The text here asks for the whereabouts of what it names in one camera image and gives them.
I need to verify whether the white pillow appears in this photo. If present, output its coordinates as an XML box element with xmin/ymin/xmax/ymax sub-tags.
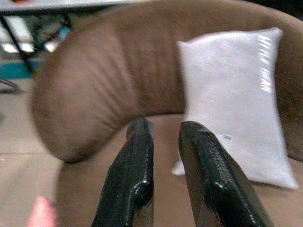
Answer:
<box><xmin>170</xmin><ymin>27</ymin><xmax>299</xmax><ymax>190</ymax></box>

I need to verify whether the brown sofa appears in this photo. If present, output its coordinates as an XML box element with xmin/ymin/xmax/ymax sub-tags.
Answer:
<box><xmin>31</xmin><ymin>0</ymin><xmax>303</xmax><ymax>227</ymax></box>

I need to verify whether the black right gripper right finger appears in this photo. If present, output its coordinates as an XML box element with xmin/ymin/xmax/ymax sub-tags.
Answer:
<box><xmin>178</xmin><ymin>121</ymin><xmax>275</xmax><ymax>227</ymax></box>

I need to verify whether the pink pillow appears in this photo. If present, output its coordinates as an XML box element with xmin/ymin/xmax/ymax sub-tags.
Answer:
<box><xmin>27</xmin><ymin>196</ymin><xmax>57</xmax><ymax>227</ymax></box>

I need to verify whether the black-legged table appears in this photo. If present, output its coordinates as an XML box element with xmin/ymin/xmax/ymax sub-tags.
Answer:
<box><xmin>0</xmin><ymin>0</ymin><xmax>114</xmax><ymax>94</ymax></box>

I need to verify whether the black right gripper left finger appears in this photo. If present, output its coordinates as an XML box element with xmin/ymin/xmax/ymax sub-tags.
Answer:
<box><xmin>91</xmin><ymin>117</ymin><xmax>156</xmax><ymax>227</ymax></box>

